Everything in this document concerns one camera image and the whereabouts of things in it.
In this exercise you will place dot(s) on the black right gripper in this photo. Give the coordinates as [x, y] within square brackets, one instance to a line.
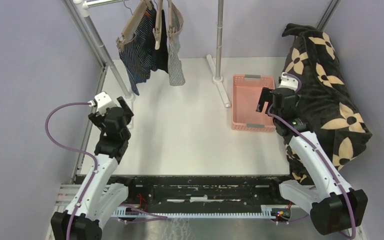
[266, 95]

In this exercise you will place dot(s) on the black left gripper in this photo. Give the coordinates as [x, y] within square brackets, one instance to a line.
[98, 120]

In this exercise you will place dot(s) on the dark striped underwear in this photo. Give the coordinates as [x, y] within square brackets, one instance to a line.
[139, 55]

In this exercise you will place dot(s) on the black underwear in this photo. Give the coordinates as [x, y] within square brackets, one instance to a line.
[161, 54]

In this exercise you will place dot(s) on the wooden clip hanger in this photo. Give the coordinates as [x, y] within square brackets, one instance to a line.
[132, 24]
[171, 27]
[157, 30]

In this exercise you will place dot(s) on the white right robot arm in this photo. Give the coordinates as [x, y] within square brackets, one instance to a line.
[333, 206]

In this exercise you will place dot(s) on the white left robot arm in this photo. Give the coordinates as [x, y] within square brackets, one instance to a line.
[86, 215]

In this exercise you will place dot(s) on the grey striped underwear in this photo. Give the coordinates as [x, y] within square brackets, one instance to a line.
[175, 70]

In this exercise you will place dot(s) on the pink plastic basket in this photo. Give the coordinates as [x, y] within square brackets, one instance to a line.
[246, 91]

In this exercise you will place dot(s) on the black floral blanket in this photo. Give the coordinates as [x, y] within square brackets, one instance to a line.
[325, 101]

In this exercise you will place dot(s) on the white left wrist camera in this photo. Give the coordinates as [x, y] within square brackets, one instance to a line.
[102, 102]

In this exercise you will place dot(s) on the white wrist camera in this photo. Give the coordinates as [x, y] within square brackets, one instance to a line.
[102, 102]
[289, 83]

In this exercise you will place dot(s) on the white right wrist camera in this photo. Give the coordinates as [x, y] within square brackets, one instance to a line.
[289, 83]

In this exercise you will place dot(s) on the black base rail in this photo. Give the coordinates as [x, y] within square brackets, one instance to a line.
[186, 194]

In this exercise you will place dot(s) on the white cable duct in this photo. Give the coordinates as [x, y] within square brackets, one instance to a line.
[123, 212]

